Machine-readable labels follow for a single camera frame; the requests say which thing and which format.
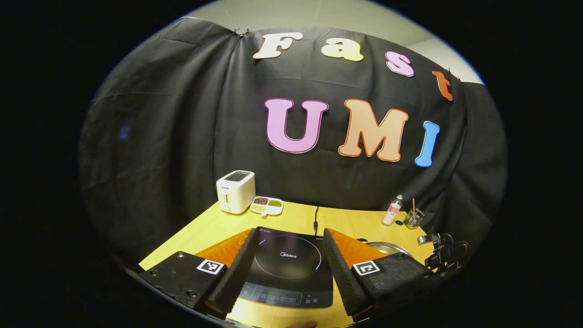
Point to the white toaster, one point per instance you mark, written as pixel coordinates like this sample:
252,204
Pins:
234,196

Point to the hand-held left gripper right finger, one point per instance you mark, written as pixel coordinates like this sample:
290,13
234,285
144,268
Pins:
346,278

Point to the stainless steel pot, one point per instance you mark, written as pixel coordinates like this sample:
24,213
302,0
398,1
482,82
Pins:
387,248

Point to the black induction cooktop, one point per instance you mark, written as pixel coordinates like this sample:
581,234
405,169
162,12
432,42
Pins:
287,273

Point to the clear glass holder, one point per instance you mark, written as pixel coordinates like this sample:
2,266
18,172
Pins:
413,221

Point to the clear bottle with pink label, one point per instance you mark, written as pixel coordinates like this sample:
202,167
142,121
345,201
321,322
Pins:
391,214

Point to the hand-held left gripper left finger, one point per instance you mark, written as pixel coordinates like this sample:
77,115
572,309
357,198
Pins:
237,273

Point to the white divided bean dish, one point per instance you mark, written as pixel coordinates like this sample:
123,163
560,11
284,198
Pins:
266,207

